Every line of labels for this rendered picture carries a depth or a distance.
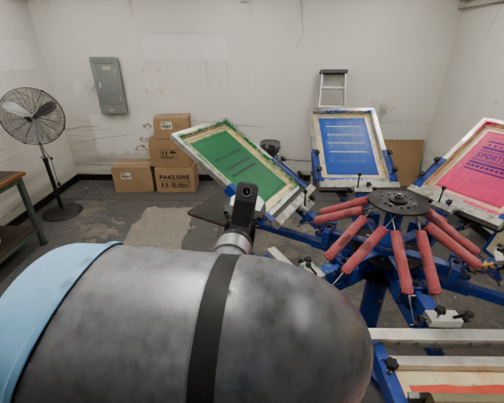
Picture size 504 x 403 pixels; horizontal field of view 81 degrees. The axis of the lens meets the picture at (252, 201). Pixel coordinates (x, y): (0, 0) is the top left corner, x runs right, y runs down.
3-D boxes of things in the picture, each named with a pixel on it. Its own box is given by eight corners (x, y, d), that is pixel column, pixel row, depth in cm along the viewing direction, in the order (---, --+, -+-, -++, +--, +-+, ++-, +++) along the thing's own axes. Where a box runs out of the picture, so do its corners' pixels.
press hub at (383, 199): (394, 386, 198) (460, 212, 136) (337, 386, 198) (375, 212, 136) (374, 336, 232) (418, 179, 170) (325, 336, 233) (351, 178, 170)
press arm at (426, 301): (449, 337, 118) (453, 328, 116) (434, 337, 118) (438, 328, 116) (426, 303, 133) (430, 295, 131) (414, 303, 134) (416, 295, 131)
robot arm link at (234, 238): (213, 240, 56) (255, 248, 55) (218, 227, 60) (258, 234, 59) (210, 269, 59) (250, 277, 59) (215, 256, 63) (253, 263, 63)
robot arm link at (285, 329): (446, 253, 15) (320, 297, 60) (231, 237, 16) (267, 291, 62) (486, 564, 11) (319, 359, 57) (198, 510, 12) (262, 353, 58)
